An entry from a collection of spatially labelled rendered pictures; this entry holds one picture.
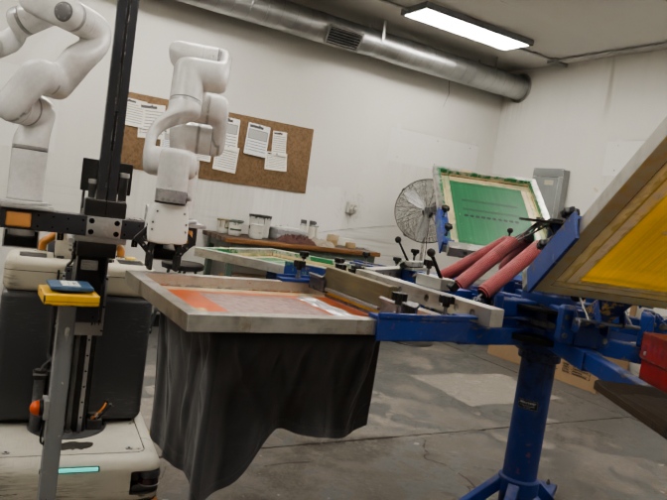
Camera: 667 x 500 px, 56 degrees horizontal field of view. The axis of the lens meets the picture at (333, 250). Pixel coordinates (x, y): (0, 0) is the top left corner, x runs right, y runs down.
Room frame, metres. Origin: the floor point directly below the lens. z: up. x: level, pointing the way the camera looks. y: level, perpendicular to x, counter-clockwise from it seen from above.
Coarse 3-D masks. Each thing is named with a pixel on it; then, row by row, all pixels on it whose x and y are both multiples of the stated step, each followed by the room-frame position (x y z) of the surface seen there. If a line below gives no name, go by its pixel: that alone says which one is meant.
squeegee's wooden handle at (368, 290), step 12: (336, 276) 1.96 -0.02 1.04; (348, 276) 1.90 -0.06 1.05; (360, 276) 1.87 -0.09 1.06; (336, 288) 1.95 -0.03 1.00; (348, 288) 1.90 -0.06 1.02; (360, 288) 1.84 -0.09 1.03; (372, 288) 1.79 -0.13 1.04; (384, 288) 1.74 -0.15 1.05; (396, 288) 1.73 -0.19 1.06; (372, 300) 1.78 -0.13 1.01
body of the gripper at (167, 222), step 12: (156, 204) 1.53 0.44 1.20; (168, 204) 1.54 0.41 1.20; (180, 204) 1.55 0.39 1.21; (156, 216) 1.53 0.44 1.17; (168, 216) 1.54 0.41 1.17; (180, 216) 1.56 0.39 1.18; (156, 228) 1.53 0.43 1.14; (168, 228) 1.54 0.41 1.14; (180, 228) 1.56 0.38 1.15; (156, 240) 1.54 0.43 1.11; (168, 240) 1.55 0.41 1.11; (180, 240) 1.57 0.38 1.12
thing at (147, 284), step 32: (160, 288) 1.58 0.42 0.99; (224, 288) 1.93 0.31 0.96; (256, 288) 1.98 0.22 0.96; (288, 288) 2.04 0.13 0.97; (192, 320) 1.32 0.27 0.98; (224, 320) 1.35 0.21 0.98; (256, 320) 1.39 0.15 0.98; (288, 320) 1.43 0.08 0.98; (320, 320) 1.48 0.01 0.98; (352, 320) 1.52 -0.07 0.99
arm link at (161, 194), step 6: (156, 192) 1.54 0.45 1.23; (162, 192) 1.53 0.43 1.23; (168, 192) 1.53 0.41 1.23; (174, 192) 1.53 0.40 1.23; (180, 192) 1.54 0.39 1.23; (186, 192) 1.57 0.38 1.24; (156, 198) 1.54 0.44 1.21; (162, 198) 1.53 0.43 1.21; (168, 198) 1.53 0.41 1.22; (174, 198) 1.53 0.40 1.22; (180, 198) 1.54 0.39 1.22; (186, 198) 1.57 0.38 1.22
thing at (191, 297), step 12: (192, 300) 1.67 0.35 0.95; (204, 300) 1.70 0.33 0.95; (216, 300) 1.72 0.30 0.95; (228, 300) 1.75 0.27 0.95; (240, 300) 1.77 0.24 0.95; (252, 300) 1.80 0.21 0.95; (264, 300) 1.83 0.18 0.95; (276, 300) 1.86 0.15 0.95; (288, 300) 1.89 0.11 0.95; (300, 300) 1.93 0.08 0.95; (324, 300) 1.99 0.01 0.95
